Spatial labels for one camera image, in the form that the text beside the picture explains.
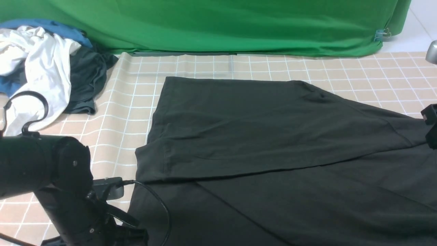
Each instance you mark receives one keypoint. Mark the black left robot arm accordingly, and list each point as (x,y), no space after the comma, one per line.
(57,170)

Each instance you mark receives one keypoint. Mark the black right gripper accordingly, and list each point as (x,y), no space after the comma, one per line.
(429,115)

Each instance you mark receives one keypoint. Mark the dark teal crumpled garment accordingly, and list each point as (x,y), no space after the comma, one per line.
(88,76)

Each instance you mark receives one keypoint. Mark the beige checkered tablecloth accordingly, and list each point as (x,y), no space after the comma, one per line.
(401,81)

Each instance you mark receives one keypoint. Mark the dark gray long-sleeve shirt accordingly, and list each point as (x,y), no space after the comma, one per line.
(272,163)

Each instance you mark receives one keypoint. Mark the blue binder clip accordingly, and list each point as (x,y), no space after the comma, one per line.
(381,35)

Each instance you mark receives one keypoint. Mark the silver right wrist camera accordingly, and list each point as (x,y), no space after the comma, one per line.
(431,54)

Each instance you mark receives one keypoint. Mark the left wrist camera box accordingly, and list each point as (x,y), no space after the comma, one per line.
(108,188)

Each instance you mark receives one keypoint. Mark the blue crumpled garment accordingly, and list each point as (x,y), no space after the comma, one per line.
(8,86)

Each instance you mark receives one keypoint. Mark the green backdrop cloth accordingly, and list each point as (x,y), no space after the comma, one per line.
(311,28)

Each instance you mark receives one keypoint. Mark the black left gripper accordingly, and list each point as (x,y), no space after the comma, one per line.
(102,233)

